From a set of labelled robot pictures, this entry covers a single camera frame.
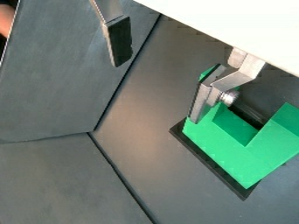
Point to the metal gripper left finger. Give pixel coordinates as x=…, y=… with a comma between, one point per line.
x=116, y=24

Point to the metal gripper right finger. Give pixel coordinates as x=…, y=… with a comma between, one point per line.
x=218, y=86

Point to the green U-shaped block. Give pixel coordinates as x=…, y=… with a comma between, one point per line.
x=265, y=95

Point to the black angle fixture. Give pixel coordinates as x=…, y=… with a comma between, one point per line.
x=218, y=172

